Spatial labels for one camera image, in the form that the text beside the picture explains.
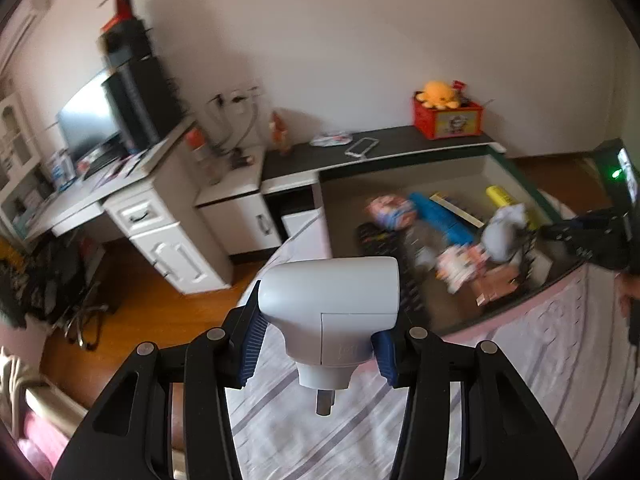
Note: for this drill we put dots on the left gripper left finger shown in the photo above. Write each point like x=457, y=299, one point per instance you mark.
x=126, y=434

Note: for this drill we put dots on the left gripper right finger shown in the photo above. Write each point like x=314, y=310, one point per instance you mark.
x=505, y=433

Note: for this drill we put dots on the pastel brick figure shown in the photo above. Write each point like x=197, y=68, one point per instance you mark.
x=392, y=212

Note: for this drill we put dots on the person's right hand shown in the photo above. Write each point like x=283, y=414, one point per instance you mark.
x=628, y=290

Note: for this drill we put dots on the white astronaut figurine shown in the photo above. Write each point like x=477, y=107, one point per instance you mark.
x=500, y=235

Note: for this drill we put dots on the pink small box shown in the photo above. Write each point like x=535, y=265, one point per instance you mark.
x=495, y=284

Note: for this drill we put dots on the pink green storage box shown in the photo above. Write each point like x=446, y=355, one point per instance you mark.
x=550, y=304

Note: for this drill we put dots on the hello kitty brick figure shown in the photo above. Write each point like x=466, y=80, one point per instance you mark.
x=459, y=264

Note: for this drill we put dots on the black office chair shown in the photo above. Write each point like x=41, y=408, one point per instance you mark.
x=58, y=285

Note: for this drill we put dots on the red cartoon tin box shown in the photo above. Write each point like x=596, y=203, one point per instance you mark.
x=437, y=124

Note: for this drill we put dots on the orange octopus plush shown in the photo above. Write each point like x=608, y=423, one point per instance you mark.
x=438, y=95

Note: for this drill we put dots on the black remote control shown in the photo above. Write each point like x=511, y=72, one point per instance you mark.
x=374, y=241

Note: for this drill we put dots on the white computer desk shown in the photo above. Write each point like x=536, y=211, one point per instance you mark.
x=152, y=202

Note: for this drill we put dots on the white phone case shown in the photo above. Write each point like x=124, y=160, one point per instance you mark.
x=361, y=148

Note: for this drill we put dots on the orange capped bottle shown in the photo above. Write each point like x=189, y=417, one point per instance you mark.
x=203, y=156

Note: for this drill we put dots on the white glass-door cabinet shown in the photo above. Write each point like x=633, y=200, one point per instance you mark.
x=19, y=152

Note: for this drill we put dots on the black computer monitor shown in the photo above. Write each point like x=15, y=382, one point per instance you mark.
x=87, y=120

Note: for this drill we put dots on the black computer tower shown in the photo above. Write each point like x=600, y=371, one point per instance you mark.
x=145, y=107

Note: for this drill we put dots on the black speaker stack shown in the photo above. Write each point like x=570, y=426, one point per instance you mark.
x=125, y=41

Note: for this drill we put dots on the white air conditioner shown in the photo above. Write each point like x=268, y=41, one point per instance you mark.
x=22, y=23

